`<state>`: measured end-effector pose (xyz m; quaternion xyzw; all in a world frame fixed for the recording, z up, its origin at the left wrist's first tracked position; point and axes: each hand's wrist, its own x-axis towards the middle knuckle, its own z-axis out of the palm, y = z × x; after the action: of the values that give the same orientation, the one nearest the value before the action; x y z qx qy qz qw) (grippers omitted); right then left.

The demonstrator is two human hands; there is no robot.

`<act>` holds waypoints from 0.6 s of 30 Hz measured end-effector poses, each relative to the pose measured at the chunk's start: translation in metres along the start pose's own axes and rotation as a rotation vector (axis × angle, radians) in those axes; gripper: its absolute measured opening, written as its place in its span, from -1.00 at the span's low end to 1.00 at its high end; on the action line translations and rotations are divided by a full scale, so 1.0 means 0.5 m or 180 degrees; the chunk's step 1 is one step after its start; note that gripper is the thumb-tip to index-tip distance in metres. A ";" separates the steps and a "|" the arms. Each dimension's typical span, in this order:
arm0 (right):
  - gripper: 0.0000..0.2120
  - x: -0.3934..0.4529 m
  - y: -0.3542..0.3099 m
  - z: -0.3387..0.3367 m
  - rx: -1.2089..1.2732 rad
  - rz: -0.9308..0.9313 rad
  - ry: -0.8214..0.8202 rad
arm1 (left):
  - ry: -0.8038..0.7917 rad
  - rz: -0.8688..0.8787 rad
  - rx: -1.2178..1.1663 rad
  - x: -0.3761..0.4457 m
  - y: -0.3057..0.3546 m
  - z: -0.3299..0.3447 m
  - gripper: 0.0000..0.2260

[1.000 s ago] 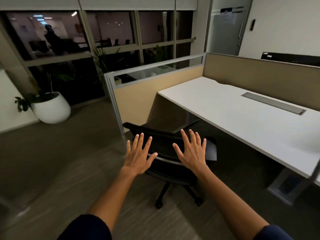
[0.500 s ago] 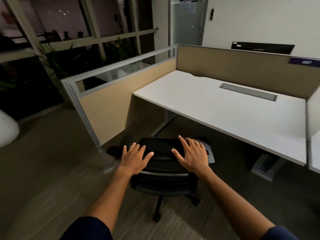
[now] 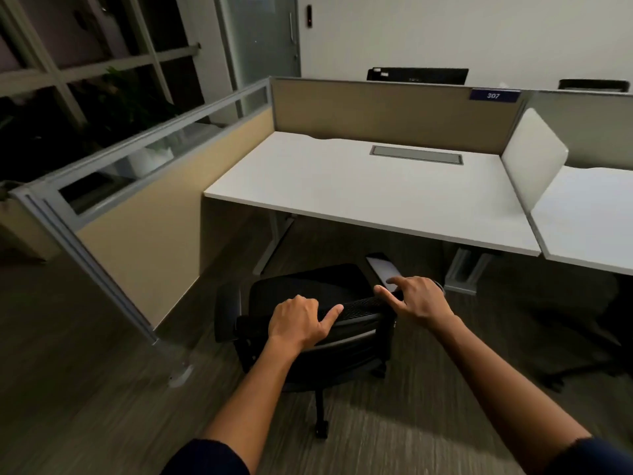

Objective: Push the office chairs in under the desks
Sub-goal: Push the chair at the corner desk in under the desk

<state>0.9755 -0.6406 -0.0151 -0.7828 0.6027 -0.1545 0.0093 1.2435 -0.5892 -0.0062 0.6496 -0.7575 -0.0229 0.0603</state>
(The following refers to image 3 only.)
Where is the person's right hand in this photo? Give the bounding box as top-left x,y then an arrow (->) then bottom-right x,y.
373,275 -> 458,334

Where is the person's left hand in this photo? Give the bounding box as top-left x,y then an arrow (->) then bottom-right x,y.
266,294 -> 345,360

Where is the black chair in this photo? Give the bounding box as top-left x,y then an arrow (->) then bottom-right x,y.
213,251 -> 404,440
536,271 -> 633,394

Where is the person's right forearm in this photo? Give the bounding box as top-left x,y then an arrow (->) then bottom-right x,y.
433,315 -> 593,475

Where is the person's left forearm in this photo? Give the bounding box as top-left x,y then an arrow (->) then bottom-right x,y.
200,338 -> 300,473

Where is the white desk divider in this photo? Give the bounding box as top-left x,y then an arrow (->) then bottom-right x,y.
500,107 -> 570,214

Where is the tan fabric desk partition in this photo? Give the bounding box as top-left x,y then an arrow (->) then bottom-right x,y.
270,76 -> 530,156

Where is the grey fabric desk partition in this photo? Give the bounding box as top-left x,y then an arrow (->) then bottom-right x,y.
522,89 -> 633,172

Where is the navy left sleeve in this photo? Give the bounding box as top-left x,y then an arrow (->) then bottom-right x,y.
159,438 -> 251,475

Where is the navy sleeve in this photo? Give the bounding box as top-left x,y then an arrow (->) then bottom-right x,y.
159,438 -> 251,475
541,436 -> 633,475

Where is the tan glass-topped side partition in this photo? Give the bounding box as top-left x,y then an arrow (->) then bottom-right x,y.
9,76 -> 277,391

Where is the white plant pot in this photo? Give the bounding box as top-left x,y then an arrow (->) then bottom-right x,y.
126,144 -> 175,177

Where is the black computer monitor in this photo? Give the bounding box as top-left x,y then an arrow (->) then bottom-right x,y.
366,67 -> 469,86

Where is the navy right sleeve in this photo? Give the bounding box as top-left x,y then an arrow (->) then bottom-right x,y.
541,436 -> 633,475

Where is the green potted plant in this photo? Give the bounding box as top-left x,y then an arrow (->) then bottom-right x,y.
74,66 -> 181,159

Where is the grey glass door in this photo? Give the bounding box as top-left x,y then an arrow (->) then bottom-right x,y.
213,0 -> 303,92

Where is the grey desk cable cover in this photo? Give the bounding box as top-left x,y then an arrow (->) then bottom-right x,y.
369,144 -> 465,166

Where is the grey window frame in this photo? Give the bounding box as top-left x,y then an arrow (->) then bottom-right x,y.
0,0 -> 204,129

